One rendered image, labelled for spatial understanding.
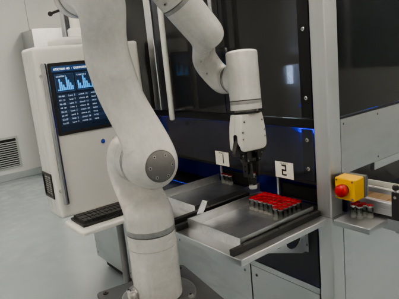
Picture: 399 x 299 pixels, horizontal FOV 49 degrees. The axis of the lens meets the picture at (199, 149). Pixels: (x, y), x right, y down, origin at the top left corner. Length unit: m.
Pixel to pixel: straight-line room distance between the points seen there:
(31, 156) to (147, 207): 5.76
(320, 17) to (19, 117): 5.62
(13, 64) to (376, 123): 5.59
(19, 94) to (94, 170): 4.66
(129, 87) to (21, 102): 5.72
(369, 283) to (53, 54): 1.55
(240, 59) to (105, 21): 0.38
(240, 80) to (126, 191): 0.40
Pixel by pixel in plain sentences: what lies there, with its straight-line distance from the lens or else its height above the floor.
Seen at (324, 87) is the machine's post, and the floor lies 1.31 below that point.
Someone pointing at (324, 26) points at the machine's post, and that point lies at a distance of 1.42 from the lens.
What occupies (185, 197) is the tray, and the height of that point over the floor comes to 0.88.
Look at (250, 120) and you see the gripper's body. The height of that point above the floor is 1.27.
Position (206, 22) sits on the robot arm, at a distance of 1.07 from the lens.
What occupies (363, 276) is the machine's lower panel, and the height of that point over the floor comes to 0.60.
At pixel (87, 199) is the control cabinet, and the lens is 2.08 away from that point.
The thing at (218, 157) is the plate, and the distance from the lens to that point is 1.85.
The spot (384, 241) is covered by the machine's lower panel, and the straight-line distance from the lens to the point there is 1.86.
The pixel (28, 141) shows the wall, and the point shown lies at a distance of 6.71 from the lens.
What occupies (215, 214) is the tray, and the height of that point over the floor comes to 0.89.
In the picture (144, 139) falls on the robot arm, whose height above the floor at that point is 1.29.
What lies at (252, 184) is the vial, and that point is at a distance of 1.19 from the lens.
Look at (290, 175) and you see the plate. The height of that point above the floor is 1.01.
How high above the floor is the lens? 1.45
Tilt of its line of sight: 12 degrees down
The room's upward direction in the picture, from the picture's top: 6 degrees counter-clockwise
